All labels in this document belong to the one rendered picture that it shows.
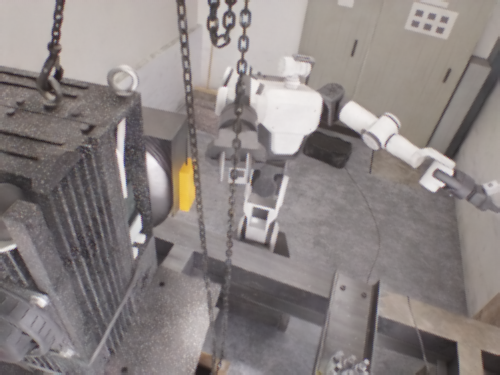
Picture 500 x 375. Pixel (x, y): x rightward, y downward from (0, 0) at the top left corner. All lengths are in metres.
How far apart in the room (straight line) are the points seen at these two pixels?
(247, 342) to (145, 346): 1.08
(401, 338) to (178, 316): 1.14
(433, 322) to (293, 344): 0.84
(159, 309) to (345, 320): 0.78
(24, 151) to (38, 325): 0.36
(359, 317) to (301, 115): 0.88
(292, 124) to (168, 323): 0.85
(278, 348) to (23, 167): 1.82
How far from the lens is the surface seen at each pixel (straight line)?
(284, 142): 1.48
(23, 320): 0.88
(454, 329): 1.88
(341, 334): 1.63
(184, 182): 1.10
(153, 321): 1.30
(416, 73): 3.56
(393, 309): 1.79
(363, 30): 3.44
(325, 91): 1.58
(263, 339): 2.28
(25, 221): 0.64
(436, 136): 3.84
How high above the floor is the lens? 2.05
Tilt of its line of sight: 42 degrees down
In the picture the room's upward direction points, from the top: 9 degrees clockwise
